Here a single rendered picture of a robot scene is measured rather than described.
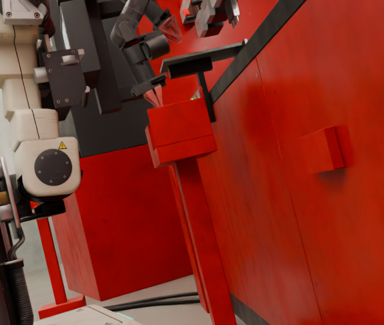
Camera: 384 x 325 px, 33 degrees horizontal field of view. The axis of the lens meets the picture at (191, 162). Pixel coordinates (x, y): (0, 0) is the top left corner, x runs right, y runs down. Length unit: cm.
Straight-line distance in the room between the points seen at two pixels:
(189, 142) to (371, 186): 82
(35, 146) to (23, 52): 28
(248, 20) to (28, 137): 160
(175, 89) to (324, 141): 199
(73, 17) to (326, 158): 229
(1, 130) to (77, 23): 603
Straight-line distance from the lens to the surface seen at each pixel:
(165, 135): 171
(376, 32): 86
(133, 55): 177
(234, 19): 222
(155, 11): 216
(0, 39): 189
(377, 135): 92
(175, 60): 208
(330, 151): 106
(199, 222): 178
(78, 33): 319
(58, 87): 184
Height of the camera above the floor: 58
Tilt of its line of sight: 2 degrees up
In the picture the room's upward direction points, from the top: 14 degrees counter-clockwise
